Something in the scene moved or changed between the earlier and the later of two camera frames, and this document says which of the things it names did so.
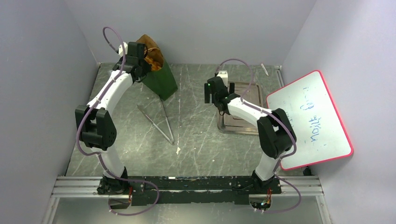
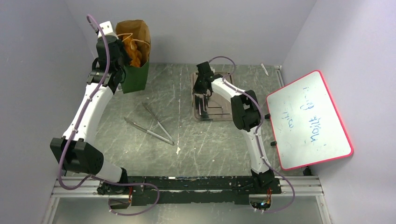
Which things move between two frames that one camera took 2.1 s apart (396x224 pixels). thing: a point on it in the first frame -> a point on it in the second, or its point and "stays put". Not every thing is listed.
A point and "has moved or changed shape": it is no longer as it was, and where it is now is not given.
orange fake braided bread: (155, 65) has moved or changed shape
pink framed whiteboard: (320, 134) stays put
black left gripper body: (146, 67) -> (123, 60)
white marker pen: (265, 69) stays put
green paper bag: (162, 81) -> (136, 79)
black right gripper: (207, 93) -> (196, 90)
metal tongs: (150, 118) -> (169, 141)
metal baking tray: (252, 92) -> (219, 108)
